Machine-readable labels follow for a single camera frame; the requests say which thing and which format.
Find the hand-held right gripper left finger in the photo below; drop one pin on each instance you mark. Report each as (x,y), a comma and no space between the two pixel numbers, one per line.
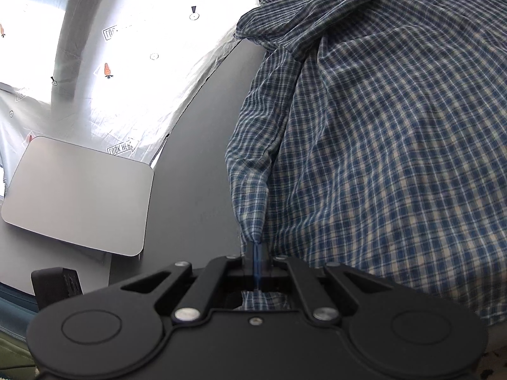
(250,263)

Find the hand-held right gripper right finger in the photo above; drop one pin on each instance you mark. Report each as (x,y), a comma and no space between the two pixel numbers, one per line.
(264,265)

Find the blue plaid shirt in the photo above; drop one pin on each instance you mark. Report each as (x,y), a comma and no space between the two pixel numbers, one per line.
(376,146)

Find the grey rounded board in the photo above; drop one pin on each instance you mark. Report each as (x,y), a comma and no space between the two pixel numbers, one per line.
(79,194)

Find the black ribbed block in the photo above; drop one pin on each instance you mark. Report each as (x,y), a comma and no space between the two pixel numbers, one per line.
(53,285)

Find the teal cloth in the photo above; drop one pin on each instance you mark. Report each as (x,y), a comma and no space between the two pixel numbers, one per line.
(16,304)

